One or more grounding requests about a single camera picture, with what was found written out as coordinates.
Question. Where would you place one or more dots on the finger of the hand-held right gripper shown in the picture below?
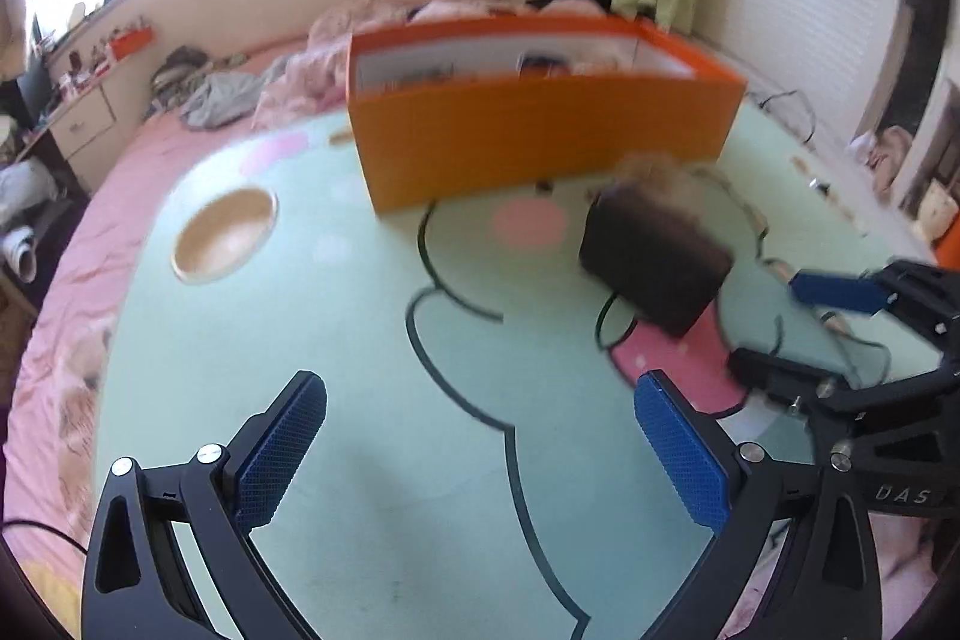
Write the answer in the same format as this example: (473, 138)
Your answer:
(832, 293)
(772, 374)

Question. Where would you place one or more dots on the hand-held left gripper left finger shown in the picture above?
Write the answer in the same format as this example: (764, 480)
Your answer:
(277, 460)

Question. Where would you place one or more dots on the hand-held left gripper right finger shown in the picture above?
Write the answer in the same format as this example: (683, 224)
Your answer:
(679, 456)

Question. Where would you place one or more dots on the dark packet with red cross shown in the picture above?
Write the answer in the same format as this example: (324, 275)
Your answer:
(645, 257)

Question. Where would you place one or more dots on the brown fluffy scrunchie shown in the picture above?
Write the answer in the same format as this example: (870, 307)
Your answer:
(660, 171)

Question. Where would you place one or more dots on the white fluffy scrunchie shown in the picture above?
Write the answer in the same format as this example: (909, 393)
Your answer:
(600, 59)

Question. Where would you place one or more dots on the orange cardboard box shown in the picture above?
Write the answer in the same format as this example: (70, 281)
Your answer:
(525, 145)

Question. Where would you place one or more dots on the green cartoon printed desktop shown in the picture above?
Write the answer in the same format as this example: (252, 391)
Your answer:
(360, 385)

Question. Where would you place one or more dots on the silver black wrapper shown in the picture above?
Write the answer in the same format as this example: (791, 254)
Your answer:
(819, 186)

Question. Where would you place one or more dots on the beige cloth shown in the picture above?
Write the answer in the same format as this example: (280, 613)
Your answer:
(889, 153)

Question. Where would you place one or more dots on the white louvered door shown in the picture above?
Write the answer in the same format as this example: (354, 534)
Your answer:
(810, 10)

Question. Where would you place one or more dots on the grey clothes pile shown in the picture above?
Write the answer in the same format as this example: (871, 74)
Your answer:
(217, 96)

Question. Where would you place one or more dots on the white cloth bundle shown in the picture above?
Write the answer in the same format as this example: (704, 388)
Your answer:
(26, 186)

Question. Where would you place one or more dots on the white dresser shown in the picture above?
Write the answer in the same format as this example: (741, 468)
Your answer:
(86, 123)

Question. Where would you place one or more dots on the pink floral quilt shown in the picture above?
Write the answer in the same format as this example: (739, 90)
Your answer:
(315, 70)

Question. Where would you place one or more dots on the row of small bottles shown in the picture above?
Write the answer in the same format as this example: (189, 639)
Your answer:
(86, 66)

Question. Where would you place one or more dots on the orange tray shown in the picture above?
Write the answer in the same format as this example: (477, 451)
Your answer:
(131, 42)

